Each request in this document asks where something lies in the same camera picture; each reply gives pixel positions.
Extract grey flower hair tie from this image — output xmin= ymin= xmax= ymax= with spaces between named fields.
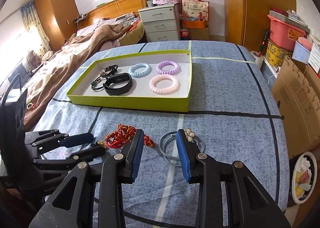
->
xmin=158 ymin=127 xmax=206 ymax=167

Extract red knotted bracelet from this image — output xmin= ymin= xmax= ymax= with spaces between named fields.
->
xmin=103 ymin=123 xmax=138 ymax=149

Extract black beaded hair ties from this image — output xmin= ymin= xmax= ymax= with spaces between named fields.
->
xmin=90 ymin=64 xmax=122 ymax=92

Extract black smart wristband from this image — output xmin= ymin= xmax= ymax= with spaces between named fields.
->
xmin=103 ymin=73 xmax=133 ymax=96

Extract pink spiral hair tie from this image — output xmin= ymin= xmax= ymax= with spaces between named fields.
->
xmin=148 ymin=74 xmax=180 ymax=95

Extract blue spiral hair tie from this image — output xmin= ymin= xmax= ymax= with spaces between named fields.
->
xmin=127 ymin=62 xmax=153 ymax=79

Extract purple spiral hair tie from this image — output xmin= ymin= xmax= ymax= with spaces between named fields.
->
xmin=155 ymin=60 xmax=181 ymax=75

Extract red tassel knot charm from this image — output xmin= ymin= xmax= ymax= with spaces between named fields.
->
xmin=95 ymin=135 xmax=155 ymax=149

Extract blue plaid bedsheet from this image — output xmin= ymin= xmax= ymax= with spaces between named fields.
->
xmin=35 ymin=41 xmax=289 ymax=227

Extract brown teddy bear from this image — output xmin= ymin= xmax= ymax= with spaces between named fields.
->
xmin=27 ymin=50 xmax=42 ymax=71

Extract green shallow cardboard tray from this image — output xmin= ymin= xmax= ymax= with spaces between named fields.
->
xmin=67 ymin=50 xmax=193 ymax=112

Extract floral curtain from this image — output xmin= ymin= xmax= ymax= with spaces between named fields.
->
xmin=20 ymin=1 xmax=51 ymax=56

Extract white round trash bin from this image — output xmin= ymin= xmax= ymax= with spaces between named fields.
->
xmin=289 ymin=152 xmax=318 ymax=204

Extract brown blanket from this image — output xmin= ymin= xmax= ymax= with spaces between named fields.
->
xmin=23 ymin=23 xmax=132 ymax=130

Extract large open cardboard box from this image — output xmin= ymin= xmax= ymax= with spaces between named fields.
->
xmin=272 ymin=58 xmax=320 ymax=159

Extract brown cardboard box under bag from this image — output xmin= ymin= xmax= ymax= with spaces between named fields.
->
xmin=188 ymin=27 xmax=210 ymax=41

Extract left wooden cabinet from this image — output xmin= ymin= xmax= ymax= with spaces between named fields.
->
xmin=34 ymin=0 xmax=79 ymax=51

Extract red cola can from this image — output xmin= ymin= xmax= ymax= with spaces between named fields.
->
xmin=180 ymin=29 xmax=189 ymax=41

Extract yellow patterned tin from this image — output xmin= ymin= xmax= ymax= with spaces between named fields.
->
xmin=265 ymin=39 xmax=293 ymax=68

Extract orange box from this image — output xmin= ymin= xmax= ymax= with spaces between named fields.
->
xmin=182 ymin=21 xmax=207 ymax=29

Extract grey three-drawer cabinet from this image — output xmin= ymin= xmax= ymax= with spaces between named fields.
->
xmin=138 ymin=3 xmax=180 ymax=42

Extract wooden headboard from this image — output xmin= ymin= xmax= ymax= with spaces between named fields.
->
xmin=79 ymin=0 xmax=146 ymax=29

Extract red patterned gift bag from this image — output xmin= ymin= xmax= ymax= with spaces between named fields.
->
xmin=182 ymin=0 xmax=210 ymax=22

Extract pink plastic bin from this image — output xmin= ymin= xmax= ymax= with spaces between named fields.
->
xmin=267 ymin=15 xmax=306 ymax=51

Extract light blue box pink lid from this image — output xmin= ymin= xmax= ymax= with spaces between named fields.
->
xmin=292 ymin=37 xmax=312 ymax=64

